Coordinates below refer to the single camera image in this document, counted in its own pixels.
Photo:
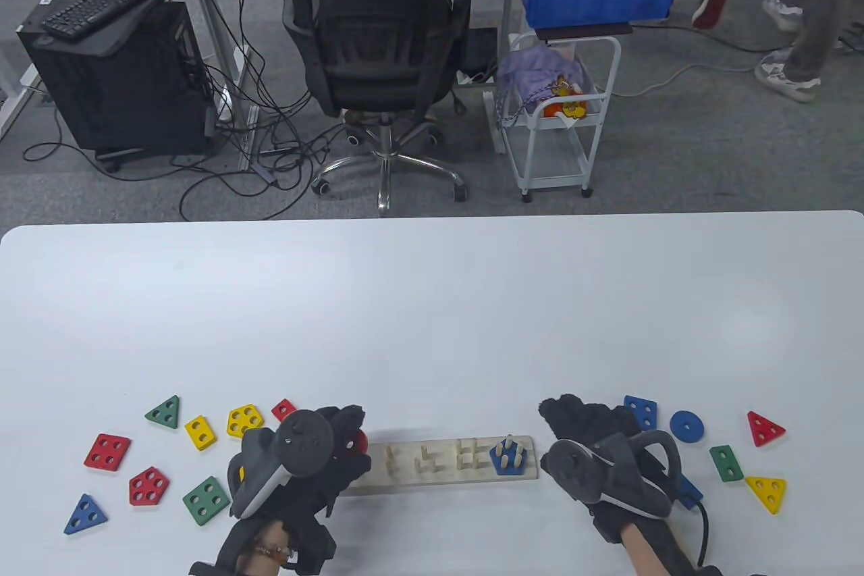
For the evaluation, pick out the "person's left hand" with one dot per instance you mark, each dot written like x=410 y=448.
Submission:
x=337 y=468

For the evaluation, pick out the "person's right hand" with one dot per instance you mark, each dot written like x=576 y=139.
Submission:
x=587 y=421

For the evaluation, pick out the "red round block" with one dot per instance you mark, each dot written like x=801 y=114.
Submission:
x=362 y=444

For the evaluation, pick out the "blue square block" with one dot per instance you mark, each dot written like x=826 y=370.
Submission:
x=644 y=412

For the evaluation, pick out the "red rectangle block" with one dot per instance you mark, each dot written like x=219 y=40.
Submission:
x=283 y=408

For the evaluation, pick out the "blue round block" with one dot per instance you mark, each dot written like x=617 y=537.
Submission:
x=678 y=421

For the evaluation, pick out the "blue pentagon block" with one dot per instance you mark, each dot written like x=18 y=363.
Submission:
x=505 y=466

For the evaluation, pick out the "yellow pentagon block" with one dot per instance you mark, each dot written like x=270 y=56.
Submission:
x=244 y=419

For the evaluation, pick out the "wooden post board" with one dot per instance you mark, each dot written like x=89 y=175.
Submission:
x=442 y=448

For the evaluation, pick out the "blue rectangle block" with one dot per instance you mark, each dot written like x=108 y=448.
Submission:
x=692 y=493

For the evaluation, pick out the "green square block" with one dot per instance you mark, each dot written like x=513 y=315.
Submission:
x=206 y=500

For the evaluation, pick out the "yellow rectangle block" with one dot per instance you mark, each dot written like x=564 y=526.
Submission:
x=200 y=433

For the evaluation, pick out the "green rectangle block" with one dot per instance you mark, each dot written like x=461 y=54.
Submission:
x=726 y=463

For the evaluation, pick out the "red triangle block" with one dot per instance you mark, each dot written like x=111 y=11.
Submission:
x=765 y=430

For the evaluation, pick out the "green triangle block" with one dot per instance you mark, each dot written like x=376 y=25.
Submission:
x=167 y=414

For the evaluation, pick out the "red pentagon block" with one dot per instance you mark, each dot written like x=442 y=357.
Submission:
x=148 y=486

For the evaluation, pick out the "yellow triangle block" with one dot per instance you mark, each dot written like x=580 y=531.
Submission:
x=767 y=489

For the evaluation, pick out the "red square block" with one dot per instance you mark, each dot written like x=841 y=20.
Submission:
x=107 y=452

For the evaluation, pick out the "blue triangle block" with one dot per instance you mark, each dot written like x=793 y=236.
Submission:
x=86 y=515

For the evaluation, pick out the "person's left forearm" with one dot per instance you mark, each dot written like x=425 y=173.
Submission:
x=270 y=532

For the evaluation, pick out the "person's right forearm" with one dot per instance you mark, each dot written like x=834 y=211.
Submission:
x=641 y=552

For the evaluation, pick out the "black tracking controller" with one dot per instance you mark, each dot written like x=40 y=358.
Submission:
x=304 y=444
x=570 y=468

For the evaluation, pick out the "white utility cart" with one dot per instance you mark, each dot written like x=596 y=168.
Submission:
x=548 y=161

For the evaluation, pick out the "orange plush toy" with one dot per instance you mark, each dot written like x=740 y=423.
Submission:
x=570 y=109

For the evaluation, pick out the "purple cloth bag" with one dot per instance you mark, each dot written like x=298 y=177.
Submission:
x=533 y=69

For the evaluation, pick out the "black bag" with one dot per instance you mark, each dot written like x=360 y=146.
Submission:
x=480 y=53

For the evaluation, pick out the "brown board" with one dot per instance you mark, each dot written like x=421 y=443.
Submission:
x=584 y=30

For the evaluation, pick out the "black computer tower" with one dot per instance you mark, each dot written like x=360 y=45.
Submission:
x=121 y=90

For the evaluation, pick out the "black mesh office chair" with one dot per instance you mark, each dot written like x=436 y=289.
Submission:
x=378 y=29

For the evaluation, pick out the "white desk foot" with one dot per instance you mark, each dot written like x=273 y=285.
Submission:
x=17 y=105

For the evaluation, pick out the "black keyboard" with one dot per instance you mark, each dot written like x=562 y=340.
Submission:
x=101 y=3

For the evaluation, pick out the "white desk frame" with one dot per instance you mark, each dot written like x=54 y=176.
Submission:
x=209 y=19

